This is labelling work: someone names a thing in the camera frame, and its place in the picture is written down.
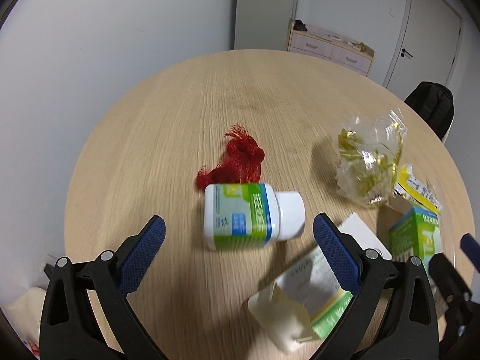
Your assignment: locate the green white medicine box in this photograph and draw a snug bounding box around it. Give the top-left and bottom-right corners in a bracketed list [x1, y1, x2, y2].
[389, 205, 443, 271]

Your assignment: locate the yellow silver snack wrapper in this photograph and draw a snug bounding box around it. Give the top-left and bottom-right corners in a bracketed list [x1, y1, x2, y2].
[394, 164, 443, 214]

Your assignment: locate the clear bag with gold ribbon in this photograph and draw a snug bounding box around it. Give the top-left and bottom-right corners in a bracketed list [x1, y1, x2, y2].
[334, 109, 408, 208]

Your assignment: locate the white green pill bottle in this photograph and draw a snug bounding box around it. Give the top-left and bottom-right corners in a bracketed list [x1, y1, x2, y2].
[203, 183, 306, 251]

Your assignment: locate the red mesh net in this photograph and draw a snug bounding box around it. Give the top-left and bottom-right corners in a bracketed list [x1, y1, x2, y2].
[195, 124, 265, 191]

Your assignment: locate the cream white seat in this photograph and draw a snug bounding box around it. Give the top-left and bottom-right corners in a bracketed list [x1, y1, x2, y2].
[2, 287, 47, 359]

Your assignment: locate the white chair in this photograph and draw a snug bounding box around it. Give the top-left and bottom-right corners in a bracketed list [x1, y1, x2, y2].
[441, 116, 454, 145]

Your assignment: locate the black backpack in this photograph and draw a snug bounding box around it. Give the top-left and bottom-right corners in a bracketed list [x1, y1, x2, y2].
[404, 81, 455, 141]

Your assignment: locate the white door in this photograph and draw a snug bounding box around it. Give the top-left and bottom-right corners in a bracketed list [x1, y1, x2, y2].
[385, 0, 462, 100]

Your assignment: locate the round wooden table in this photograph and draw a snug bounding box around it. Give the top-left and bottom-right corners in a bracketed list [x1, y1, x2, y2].
[64, 49, 474, 359]

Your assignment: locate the tall grey cabinet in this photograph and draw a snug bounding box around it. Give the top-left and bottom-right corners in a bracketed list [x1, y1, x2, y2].
[233, 0, 298, 50]

